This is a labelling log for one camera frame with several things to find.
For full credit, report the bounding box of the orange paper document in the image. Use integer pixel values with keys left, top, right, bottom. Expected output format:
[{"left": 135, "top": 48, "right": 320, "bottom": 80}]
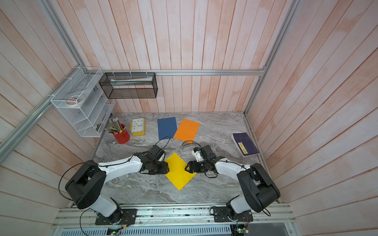
[{"left": 174, "top": 119, "right": 200, "bottom": 143}]

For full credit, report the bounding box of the tape roll in shelf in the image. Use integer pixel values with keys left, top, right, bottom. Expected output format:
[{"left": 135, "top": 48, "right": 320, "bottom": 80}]
[{"left": 65, "top": 94, "right": 85, "bottom": 107}]

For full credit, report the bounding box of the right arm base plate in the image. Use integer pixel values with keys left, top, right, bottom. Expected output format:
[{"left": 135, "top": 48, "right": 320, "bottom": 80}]
[{"left": 209, "top": 206, "right": 254, "bottom": 223}]

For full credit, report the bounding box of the black wire mesh basket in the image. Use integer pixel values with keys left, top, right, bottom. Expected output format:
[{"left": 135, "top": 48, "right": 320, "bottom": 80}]
[{"left": 99, "top": 72, "right": 158, "bottom": 99}]

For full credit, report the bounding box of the aluminium front rail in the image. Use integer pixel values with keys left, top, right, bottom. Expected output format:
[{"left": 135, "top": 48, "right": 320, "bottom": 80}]
[{"left": 52, "top": 203, "right": 296, "bottom": 229}]

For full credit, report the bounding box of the dark purple book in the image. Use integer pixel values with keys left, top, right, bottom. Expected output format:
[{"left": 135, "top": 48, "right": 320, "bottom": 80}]
[{"left": 231, "top": 132, "right": 259, "bottom": 157}]

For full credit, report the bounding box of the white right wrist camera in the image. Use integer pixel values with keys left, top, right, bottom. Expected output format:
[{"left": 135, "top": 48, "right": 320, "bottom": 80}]
[{"left": 192, "top": 147, "right": 204, "bottom": 162}]

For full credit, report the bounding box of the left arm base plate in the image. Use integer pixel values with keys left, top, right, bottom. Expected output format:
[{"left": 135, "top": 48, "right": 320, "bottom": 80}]
[{"left": 95, "top": 208, "right": 137, "bottom": 226}]

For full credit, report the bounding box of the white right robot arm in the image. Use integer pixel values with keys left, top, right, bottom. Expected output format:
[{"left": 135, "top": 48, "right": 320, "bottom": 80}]
[{"left": 185, "top": 145, "right": 281, "bottom": 216}]

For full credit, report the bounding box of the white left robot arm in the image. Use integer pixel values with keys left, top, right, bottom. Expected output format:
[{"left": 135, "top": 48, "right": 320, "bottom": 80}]
[{"left": 65, "top": 145, "right": 169, "bottom": 224}]

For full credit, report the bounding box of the yellow paper document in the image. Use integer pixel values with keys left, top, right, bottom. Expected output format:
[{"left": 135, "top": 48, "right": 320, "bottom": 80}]
[{"left": 165, "top": 153, "right": 196, "bottom": 191}]

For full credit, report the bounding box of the yellow desk clock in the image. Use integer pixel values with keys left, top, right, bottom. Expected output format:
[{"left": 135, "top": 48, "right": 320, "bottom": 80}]
[{"left": 130, "top": 118, "right": 146, "bottom": 137}]

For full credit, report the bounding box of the red metal pencil cup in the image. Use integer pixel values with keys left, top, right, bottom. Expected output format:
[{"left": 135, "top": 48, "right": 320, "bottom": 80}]
[{"left": 113, "top": 124, "right": 130, "bottom": 144}]

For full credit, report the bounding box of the blue paper document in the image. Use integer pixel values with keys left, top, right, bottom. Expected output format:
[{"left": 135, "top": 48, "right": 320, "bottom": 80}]
[{"left": 157, "top": 117, "right": 177, "bottom": 140}]

